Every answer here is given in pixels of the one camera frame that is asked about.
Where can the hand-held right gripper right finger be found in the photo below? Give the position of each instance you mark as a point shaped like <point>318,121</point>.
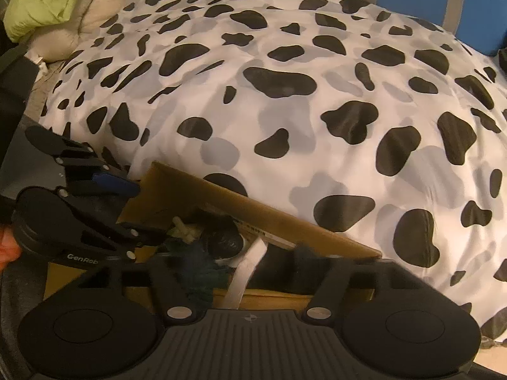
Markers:
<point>332,281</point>

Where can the black and white sock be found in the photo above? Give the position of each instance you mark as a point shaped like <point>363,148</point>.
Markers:
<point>222,243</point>

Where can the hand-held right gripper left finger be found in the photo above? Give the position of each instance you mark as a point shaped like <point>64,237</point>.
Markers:
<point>162,285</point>

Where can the teal yarn pom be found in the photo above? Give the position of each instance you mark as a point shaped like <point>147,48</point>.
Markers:
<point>198,273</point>

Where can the brown cardboard box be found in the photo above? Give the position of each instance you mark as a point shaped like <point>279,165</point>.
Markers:
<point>253,213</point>

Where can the person's left hand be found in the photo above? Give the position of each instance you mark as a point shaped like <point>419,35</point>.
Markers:
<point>7,247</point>

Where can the green quilt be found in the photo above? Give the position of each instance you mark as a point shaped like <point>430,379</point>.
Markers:
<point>43,4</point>

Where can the dark bag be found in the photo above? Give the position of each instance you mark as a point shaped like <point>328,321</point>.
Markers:
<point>18,71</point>

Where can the black fluffy cloth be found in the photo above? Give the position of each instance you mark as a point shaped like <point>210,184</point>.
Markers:
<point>285,269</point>

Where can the cow print blanket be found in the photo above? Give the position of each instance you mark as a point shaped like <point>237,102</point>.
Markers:
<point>301,99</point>

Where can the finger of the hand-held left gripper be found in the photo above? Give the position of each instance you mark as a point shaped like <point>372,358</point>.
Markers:
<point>115,184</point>
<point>130,231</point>

